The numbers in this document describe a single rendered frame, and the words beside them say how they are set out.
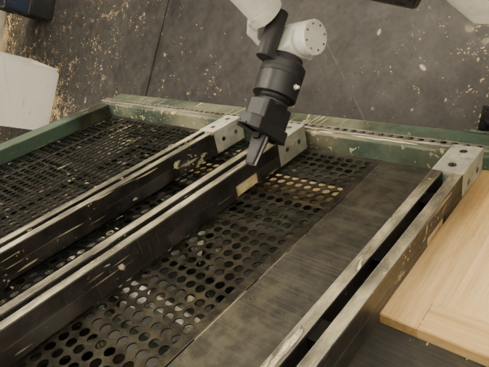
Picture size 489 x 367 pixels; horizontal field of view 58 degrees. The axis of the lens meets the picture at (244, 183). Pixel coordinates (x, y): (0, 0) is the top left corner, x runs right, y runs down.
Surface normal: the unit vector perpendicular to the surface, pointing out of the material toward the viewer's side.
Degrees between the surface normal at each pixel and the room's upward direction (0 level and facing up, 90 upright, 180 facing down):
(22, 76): 90
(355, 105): 0
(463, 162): 60
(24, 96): 90
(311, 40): 78
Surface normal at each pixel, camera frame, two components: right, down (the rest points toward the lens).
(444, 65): -0.65, -0.04
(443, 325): -0.18, -0.87
